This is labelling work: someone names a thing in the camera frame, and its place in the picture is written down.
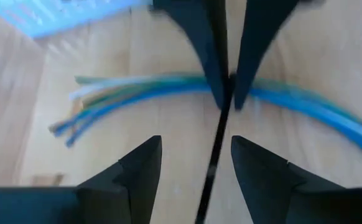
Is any white cable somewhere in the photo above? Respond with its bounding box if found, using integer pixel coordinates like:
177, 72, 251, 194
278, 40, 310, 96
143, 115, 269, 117
68, 76, 169, 100

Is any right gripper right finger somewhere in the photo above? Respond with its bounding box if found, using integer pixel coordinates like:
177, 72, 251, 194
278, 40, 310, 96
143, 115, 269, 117
230, 135, 362, 224

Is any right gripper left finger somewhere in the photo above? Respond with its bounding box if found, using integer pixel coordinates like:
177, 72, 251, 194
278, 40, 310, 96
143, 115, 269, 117
0, 135, 162, 224

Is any white slotted cable duct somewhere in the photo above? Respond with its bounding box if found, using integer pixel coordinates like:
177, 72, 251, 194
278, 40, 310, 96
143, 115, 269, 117
0, 0, 152, 40

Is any bundle of coloured wires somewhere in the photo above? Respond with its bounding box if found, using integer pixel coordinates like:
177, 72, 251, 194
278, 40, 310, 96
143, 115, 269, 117
74, 73, 362, 134

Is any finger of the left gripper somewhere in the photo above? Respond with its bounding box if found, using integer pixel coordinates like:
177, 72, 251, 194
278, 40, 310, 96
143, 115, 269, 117
233, 0, 300, 110
152, 0, 230, 109

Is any black zip tie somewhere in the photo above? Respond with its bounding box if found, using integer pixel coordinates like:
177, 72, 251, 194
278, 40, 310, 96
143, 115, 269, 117
195, 73, 236, 224

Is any blue cable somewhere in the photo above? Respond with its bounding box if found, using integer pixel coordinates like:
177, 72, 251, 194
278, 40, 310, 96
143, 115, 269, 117
64, 83, 362, 164
49, 83, 362, 162

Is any yellow cable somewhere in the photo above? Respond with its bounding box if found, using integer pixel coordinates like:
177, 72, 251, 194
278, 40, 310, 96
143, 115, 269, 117
49, 96, 88, 134

